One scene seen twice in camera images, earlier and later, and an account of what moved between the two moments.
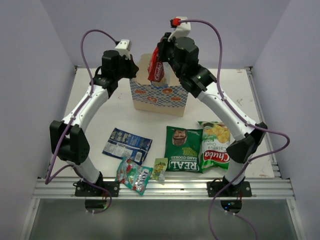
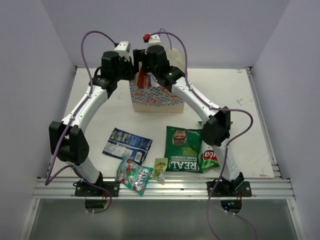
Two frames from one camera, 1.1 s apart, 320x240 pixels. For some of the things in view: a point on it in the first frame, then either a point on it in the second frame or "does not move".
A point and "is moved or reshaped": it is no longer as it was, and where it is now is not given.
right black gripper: (163, 45) → (138, 56)
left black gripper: (133, 69) does not move
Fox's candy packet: (135, 177) does not move
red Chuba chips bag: (155, 72) is moved or reshaped
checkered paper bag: (167, 97) does not move
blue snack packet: (120, 144) does not move
